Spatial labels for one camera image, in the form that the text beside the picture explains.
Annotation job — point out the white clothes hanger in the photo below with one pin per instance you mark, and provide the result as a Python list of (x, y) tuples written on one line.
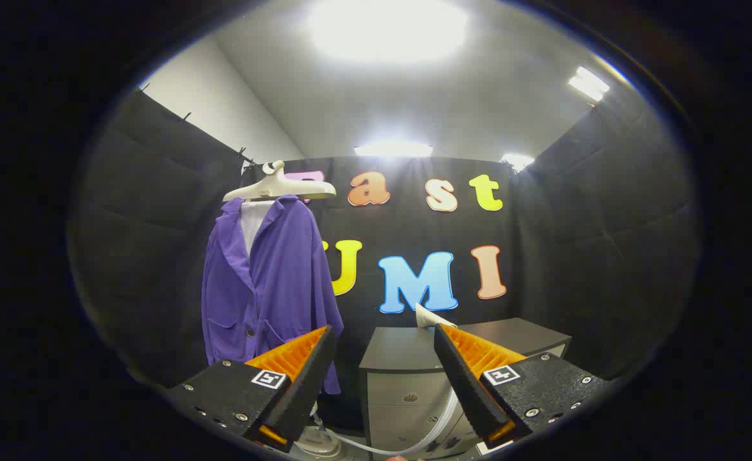
[(280, 187)]

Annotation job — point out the rectangular ceiling light panel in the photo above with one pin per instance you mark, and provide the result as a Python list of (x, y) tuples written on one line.
[(588, 83)]

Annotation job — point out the small ceiling light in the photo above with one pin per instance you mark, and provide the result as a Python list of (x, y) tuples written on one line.
[(516, 161)]

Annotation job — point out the grey cabinet with dark top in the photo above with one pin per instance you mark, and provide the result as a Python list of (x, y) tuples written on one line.
[(401, 349)]

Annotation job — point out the ceiling light above backdrop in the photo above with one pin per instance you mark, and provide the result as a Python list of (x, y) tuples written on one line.
[(393, 150)]

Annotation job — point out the grey steamer base unit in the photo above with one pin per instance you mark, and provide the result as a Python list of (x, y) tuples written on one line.
[(315, 447)]

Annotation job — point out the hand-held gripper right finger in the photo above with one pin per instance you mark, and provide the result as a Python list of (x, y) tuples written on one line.
[(462, 378)]

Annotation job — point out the large ceiling light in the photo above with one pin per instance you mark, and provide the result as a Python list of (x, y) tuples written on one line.
[(388, 29)]

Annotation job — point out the white undershirt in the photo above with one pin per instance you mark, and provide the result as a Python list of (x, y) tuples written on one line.
[(253, 224)]

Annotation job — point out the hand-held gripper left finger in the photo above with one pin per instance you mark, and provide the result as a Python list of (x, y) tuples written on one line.
[(305, 384)]

